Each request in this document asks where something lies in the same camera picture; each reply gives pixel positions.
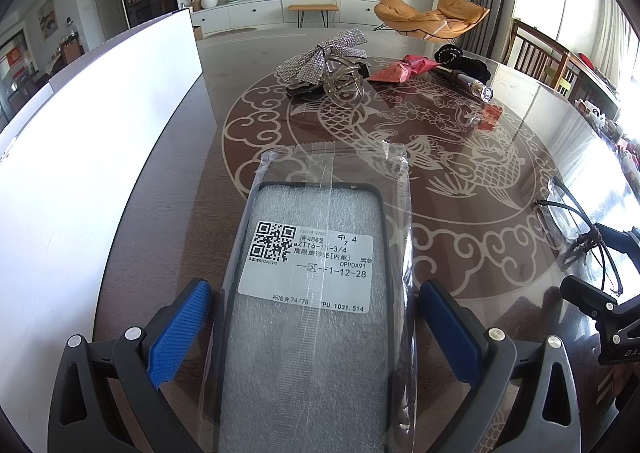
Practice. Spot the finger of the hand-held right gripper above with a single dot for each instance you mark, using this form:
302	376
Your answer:
595	298
620	239

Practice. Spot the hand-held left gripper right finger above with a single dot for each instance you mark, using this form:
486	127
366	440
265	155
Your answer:
450	333

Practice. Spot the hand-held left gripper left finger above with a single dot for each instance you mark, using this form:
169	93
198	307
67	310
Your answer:
180	328

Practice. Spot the dark framed eyeglasses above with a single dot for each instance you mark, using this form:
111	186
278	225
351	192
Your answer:
550	223

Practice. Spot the phone case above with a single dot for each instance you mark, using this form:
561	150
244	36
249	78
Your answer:
310	333

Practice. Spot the silver flashlight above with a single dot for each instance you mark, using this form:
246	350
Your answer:
475	89

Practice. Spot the patterned glass desktop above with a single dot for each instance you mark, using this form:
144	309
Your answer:
450	193

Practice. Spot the cluttered wooden sideboard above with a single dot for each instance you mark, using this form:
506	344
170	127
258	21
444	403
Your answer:
605	108

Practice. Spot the dark wooden dining chair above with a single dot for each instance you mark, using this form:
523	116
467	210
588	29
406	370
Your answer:
525	45
557	70

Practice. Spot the white partition board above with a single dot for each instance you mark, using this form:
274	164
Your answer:
100	158

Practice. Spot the red plastic packet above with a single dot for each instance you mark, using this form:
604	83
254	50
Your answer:
400	70

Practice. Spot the black hair clip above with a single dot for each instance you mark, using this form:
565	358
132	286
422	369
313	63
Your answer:
302	89

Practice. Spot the clear claw hair clip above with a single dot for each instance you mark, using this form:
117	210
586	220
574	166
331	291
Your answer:
336	88

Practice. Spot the orange lounge chair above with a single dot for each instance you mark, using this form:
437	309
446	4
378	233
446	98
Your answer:
430	15

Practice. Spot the cardboard box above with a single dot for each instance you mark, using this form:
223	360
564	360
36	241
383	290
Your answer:
197	32

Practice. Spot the rhinestone bow hair clip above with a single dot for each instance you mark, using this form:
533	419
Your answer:
310	60

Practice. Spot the white television cabinet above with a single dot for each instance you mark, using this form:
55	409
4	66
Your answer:
240	15

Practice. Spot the white round vase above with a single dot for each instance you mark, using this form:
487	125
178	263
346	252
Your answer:
208	2

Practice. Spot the white interior door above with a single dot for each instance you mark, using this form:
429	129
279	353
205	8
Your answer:
102	8

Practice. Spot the framed landscape painting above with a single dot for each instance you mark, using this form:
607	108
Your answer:
46	17

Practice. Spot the wooden bench black legs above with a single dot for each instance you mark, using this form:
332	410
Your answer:
312	8

